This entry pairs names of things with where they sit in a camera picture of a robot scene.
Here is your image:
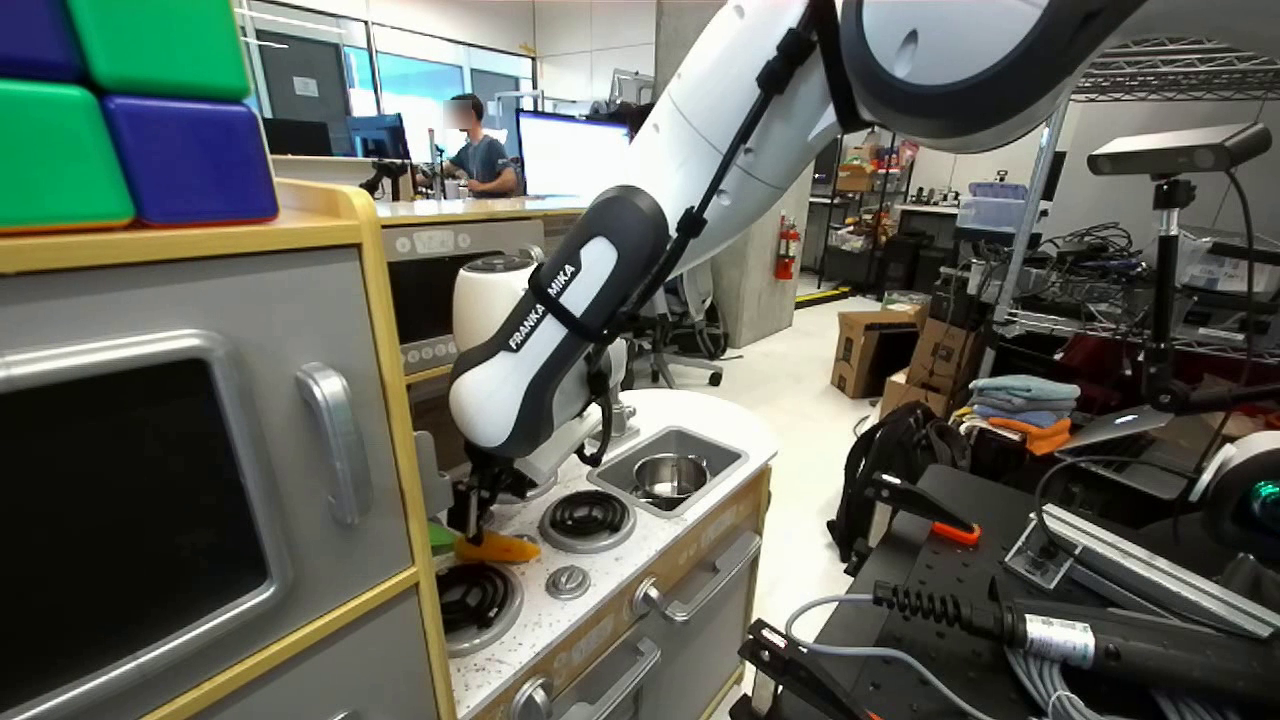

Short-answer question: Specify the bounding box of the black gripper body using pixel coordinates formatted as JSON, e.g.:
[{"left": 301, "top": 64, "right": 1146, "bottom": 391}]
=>
[{"left": 457, "top": 446, "right": 548, "bottom": 518}]

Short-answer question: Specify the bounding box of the orange toy carrot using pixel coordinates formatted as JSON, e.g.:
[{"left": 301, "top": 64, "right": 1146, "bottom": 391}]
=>
[{"left": 425, "top": 521, "right": 542, "bottom": 567}]

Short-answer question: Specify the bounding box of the black toy stove burner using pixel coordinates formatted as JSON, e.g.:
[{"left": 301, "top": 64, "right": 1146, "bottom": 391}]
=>
[
  {"left": 537, "top": 486, "right": 638, "bottom": 555},
  {"left": 431, "top": 555, "right": 529, "bottom": 662}
]

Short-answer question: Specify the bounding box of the silver stove knob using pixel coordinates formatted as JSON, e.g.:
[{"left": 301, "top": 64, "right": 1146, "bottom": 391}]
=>
[{"left": 538, "top": 561, "right": 595, "bottom": 605}]

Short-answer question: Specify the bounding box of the grey toy sink basin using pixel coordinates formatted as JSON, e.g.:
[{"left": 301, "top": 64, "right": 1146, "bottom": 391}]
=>
[{"left": 585, "top": 423, "right": 747, "bottom": 521}]

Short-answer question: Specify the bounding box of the small steel pot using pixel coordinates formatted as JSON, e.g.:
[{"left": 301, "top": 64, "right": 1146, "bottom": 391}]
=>
[{"left": 629, "top": 449, "right": 717, "bottom": 514}]

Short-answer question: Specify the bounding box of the toy microwave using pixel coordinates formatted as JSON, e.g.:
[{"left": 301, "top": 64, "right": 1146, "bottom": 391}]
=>
[{"left": 383, "top": 216, "right": 548, "bottom": 381}]

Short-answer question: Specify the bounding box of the grey office chair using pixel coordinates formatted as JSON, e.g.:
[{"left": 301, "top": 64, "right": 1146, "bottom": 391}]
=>
[{"left": 623, "top": 273, "right": 742, "bottom": 391}]

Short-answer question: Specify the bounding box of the computer monitor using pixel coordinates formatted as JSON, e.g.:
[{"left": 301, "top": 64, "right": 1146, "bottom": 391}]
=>
[{"left": 510, "top": 109, "right": 638, "bottom": 203}]

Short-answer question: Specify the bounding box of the person in dark t-shirt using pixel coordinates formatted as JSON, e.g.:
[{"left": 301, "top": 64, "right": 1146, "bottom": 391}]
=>
[{"left": 429, "top": 88, "right": 524, "bottom": 203}]

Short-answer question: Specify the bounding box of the grey wooden toy kitchen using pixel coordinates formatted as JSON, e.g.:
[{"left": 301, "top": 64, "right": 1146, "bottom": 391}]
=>
[{"left": 0, "top": 178, "right": 779, "bottom": 720}]

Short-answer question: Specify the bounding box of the red fire extinguisher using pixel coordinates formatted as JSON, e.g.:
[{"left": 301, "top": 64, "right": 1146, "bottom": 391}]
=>
[{"left": 770, "top": 212, "right": 804, "bottom": 288}]

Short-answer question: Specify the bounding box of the purple-blue toy block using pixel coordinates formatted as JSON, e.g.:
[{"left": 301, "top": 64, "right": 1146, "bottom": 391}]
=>
[{"left": 99, "top": 94, "right": 285, "bottom": 227}]

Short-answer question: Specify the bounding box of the black storage shelf rack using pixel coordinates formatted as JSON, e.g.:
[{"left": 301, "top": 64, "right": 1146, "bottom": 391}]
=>
[{"left": 810, "top": 130, "right": 936, "bottom": 296}]

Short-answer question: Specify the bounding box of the brown cardboard box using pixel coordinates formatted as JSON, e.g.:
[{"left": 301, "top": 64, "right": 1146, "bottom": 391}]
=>
[{"left": 903, "top": 318, "right": 991, "bottom": 402}]

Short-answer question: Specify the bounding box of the folded blue cloth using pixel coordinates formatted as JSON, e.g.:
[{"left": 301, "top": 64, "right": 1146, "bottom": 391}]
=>
[{"left": 962, "top": 371, "right": 1083, "bottom": 423}]

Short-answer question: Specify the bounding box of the large green toy block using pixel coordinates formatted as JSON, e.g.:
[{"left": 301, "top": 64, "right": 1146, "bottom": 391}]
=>
[{"left": 0, "top": 76, "right": 140, "bottom": 236}]

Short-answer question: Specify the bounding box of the green toy block rounded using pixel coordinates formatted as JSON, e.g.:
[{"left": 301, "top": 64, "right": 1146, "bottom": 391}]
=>
[{"left": 65, "top": 0, "right": 256, "bottom": 104}]

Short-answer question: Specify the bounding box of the translucent blue storage bin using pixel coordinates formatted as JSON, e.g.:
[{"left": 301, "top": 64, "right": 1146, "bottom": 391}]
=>
[{"left": 953, "top": 181, "right": 1034, "bottom": 239}]

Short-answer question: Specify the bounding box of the dark blue toy block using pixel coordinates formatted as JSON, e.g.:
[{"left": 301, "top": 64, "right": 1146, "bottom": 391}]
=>
[{"left": 0, "top": 0, "right": 89, "bottom": 88}]

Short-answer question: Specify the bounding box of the silver aluminium extrusion bar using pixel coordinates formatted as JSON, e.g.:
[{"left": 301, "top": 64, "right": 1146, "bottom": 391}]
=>
[{"left": 1034, "top": 501, "right": 1280, "bottom": 645}]

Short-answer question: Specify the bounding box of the silver fridge door handle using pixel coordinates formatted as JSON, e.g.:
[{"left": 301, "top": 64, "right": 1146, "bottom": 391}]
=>
[{"left": 293, "top": 361, "right": 377, "bottom": 531}]

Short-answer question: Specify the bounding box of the silver oven door handle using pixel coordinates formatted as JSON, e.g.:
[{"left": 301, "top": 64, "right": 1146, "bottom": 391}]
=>
[
  {"left": 629, "top": 530, "right": 769, "bottom": 629},
  {"left": 506, "top": 634, "right": 668, "bottom": 720}
]

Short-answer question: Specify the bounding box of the grey cable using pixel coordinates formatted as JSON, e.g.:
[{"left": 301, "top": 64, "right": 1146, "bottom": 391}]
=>
[{"left": 779, "top": 593, "right": 996, "bottom": 720}]

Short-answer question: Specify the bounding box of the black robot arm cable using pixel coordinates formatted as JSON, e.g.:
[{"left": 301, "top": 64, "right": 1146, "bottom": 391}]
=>
[{"left": 623, "top": 0, "right": 838, "bottom": 325}]

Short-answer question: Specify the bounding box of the black clamp orange handle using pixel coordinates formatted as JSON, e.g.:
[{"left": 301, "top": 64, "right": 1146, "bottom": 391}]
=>
[{"left": 858, "top": 468, "right": 988, "bottom": 555}]

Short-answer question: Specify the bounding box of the black cable connector plug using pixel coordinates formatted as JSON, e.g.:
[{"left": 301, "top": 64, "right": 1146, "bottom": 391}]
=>
[{"left": 867, "top": 575, "right": 1280, "bottom": 707}]

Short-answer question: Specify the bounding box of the black camera stand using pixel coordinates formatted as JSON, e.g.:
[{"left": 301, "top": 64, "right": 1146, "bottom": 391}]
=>
[{"left": 1144, "top": 171, "right": 1203, "bottom": 352}]

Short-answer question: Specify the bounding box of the grey stereo camera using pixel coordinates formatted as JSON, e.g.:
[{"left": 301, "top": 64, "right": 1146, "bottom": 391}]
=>
[{"left": 1083, "top": 122, "right": 1275, "bottom": 185}]

